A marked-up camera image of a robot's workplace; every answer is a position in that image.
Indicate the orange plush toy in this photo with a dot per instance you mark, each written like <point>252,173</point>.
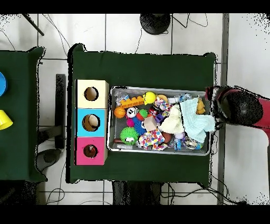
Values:
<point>200,106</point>

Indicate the mint green cloth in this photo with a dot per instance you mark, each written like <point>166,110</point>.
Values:
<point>196,124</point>

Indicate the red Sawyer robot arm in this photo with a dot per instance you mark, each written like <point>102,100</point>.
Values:
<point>238,105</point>

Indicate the silver mesh bin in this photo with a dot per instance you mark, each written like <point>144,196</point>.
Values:
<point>120,124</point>

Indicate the wooden three-hole box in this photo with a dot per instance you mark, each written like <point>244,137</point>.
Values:
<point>84,126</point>

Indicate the cream white cloth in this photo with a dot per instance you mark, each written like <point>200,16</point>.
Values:
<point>172,122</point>

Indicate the yellow ball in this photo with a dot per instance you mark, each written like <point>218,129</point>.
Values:
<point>149,97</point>

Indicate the beige cardboard block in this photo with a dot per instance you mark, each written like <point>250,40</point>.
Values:
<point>150,123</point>

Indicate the polka dot cloth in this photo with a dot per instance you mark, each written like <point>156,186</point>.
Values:
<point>151,138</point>

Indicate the orange toy block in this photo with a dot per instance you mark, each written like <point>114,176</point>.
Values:
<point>131,101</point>

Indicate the black round stand base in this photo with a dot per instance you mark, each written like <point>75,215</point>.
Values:
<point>155,23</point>

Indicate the green spiky ball toy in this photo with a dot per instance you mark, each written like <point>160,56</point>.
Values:
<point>129,135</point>

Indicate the orange toy basketball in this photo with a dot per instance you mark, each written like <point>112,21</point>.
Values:
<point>119,112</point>

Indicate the black upright panel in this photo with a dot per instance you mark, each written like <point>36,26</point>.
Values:
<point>60,105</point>

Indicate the black rod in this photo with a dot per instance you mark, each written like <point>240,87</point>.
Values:
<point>33,25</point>

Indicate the dark green side tablecloth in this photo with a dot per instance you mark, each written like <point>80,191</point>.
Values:
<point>19,137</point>

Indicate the yellow cup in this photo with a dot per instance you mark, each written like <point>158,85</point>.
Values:
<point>4,120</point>

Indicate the blue cup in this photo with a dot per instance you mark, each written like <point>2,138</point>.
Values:
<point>2,84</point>

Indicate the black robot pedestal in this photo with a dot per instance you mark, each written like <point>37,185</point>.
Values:
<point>135,194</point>

